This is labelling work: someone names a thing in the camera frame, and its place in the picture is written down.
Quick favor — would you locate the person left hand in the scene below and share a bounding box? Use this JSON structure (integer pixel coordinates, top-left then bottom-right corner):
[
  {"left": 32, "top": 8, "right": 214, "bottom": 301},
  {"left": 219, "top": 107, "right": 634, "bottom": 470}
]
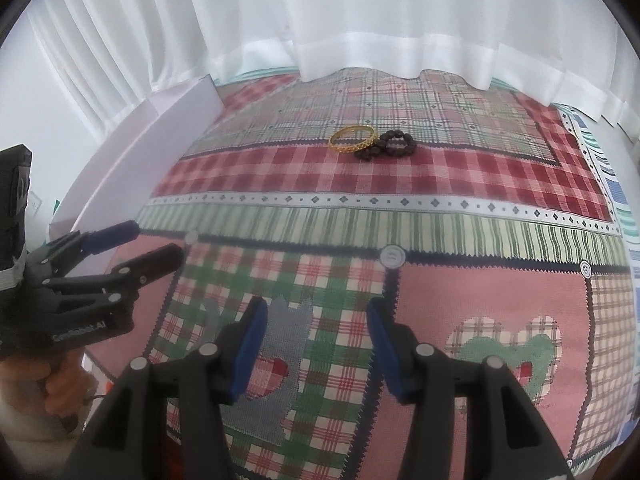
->
[{"left": 1, "top": 350, "right": 96, "bottom": 419}]

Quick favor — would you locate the white cardboard box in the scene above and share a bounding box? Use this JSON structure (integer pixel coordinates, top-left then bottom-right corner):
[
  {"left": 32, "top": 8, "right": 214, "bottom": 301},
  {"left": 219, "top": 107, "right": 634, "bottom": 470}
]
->
[{"left": 48, "top": 76, "right": 224, "bottom": 240}]

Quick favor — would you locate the patchwork plaid bed cover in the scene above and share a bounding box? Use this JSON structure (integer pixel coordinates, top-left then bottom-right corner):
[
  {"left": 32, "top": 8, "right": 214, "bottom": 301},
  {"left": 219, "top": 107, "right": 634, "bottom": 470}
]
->
[{"left": 90, "top": 68, "right": 639, "bottom": 479}]

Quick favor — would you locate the white curtain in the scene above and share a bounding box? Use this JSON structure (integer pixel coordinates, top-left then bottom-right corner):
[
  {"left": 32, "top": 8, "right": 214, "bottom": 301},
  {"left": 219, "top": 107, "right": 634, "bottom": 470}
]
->
[{"left": 27, "top": 0, "right": 639, "bottom": 134}]

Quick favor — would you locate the wall power socket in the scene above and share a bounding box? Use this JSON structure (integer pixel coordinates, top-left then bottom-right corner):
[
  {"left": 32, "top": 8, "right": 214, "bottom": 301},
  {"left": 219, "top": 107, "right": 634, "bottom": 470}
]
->
[{"left": 26, "top": 192, "right": 42, "bottom": 218}]

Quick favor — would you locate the gold bangle bracelet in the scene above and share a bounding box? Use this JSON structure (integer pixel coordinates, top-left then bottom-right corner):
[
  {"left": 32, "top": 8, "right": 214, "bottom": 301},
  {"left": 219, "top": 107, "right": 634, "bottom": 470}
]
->
[{"left": 328, "top": 124, "right": 378, "bottom": 156}]

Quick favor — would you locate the dark bead bracelet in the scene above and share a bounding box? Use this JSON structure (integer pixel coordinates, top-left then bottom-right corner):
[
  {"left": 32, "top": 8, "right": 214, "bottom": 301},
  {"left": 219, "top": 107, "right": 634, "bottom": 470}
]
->
[{"left": 354, "top": 130, "right": 419, "bottom": 163}]

